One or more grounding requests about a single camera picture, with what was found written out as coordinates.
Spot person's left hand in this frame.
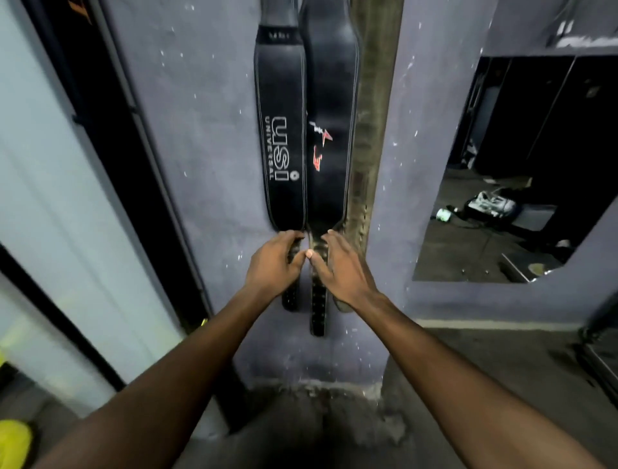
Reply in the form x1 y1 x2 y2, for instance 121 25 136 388
244 230 308 304

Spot person's right hand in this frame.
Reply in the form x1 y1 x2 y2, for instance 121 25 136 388
306 230 382 311

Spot black belt with white print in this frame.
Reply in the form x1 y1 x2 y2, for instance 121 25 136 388
254 0 308 312

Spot black belt with red print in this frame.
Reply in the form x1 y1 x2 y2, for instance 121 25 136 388
298 0 362 337

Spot person's right forearm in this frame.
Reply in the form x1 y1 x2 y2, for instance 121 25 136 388
352 292 609 469

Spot person's left forearm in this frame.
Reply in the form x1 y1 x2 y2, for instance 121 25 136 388
31 282 290 469

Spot brown suede belt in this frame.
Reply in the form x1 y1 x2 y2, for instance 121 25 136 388
333 0 405 313

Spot white shoes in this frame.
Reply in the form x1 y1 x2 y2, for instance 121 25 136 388
467 191 517 218

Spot grey metal tray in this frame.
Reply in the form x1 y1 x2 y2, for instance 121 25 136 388
500 251 565 284

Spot yellow object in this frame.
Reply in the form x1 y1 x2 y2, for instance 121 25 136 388
0 419 33 469

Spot black door frame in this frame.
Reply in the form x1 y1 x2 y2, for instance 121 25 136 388
22 0 214 334

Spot black frame strip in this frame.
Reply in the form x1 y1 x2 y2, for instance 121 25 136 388
0 244 127 392

